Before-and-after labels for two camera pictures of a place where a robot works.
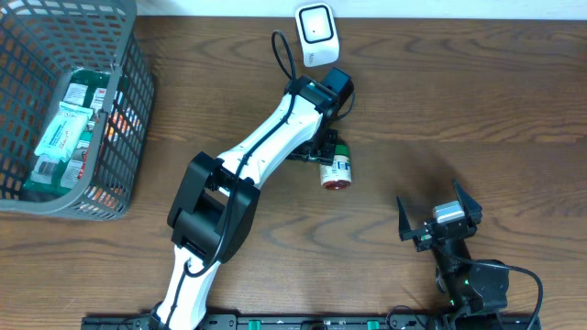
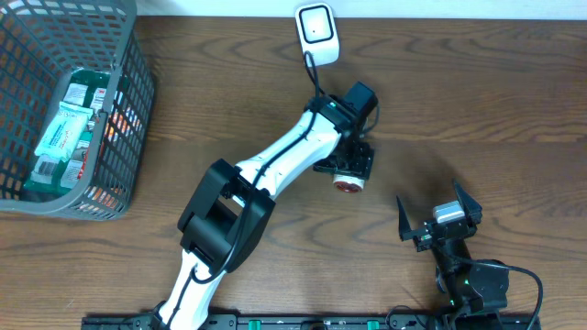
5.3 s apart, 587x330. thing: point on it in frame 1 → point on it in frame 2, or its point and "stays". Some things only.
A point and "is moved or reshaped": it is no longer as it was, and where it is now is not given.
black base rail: [322, 322] stays
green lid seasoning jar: [337, 176] is moved or reshaped
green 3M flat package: [85, 88] stays
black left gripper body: [319, 150] → [355, 160]
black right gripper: [423, 241] stays
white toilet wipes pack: [63, 131] stays
